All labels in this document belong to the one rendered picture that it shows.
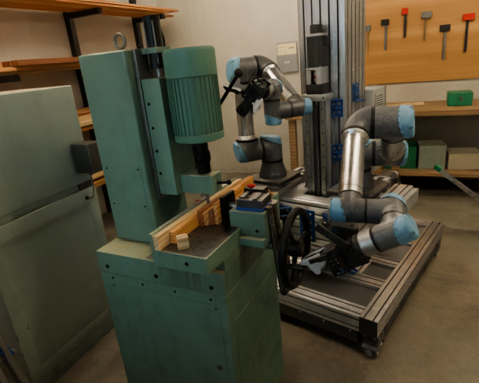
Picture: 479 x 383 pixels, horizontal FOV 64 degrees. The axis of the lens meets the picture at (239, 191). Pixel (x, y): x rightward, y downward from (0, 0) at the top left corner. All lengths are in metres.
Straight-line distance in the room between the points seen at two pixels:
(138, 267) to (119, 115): 0.55
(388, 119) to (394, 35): 3.10
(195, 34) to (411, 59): 2.52
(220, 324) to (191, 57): 0.89
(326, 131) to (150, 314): 1.19
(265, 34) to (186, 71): 3.55
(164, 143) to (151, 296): 0.58
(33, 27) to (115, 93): 2.63
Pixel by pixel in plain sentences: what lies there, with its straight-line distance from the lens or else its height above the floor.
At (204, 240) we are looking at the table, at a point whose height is 0.90.
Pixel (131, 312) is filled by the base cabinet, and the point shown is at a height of 0.54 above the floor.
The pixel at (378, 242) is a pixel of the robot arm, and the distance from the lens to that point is 1.13.
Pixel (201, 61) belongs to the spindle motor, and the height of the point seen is 1.46.
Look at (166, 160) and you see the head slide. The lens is 1.43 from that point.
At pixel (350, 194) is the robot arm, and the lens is 1.23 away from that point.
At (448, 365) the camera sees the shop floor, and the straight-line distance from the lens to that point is 2.23.
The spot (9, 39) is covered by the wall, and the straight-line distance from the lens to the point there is 3.87.
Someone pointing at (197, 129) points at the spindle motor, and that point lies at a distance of 1.32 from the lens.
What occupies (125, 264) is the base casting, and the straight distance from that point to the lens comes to 1.55.
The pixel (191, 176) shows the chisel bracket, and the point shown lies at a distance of 1.43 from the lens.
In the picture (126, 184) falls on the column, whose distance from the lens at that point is 1.53.
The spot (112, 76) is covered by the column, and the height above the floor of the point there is 1.44.
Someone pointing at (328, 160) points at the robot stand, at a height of 0.92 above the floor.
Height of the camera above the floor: 1.46
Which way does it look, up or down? 19 degrees down
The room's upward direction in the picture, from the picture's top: 6 degrees counter-clockwise
